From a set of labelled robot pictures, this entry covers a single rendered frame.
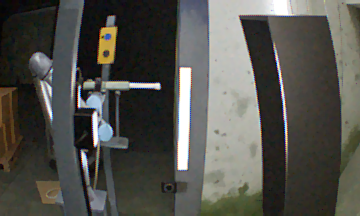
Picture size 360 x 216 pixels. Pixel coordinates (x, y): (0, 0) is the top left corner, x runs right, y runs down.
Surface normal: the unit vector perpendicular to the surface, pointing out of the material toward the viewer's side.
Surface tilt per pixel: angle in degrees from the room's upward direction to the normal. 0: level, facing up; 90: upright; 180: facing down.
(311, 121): 91
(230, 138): 90
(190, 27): 90
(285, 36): 91
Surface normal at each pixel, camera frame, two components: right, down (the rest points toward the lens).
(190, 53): 0.05, 0.19
